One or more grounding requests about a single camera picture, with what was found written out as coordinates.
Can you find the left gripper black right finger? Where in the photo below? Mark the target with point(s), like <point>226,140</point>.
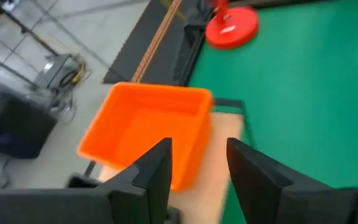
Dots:
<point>253,186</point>

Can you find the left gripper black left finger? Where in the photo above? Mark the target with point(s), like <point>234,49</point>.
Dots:
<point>151,193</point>

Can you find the orange plastic basket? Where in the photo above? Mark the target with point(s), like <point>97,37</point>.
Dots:
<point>141,124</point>

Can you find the green table mat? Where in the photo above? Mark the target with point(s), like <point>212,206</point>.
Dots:
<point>306,93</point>

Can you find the black floor mat hazard stripes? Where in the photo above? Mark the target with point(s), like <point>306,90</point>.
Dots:
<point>135,46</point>

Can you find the black equipment box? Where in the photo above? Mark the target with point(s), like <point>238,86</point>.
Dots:
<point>17,130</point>

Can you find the grey metal box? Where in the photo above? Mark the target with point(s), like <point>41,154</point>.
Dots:
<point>53,70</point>

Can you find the red desk lamp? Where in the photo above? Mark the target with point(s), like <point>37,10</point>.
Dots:
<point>241,21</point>

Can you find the wooden shelf with black frame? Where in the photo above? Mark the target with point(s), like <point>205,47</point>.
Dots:
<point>204,202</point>

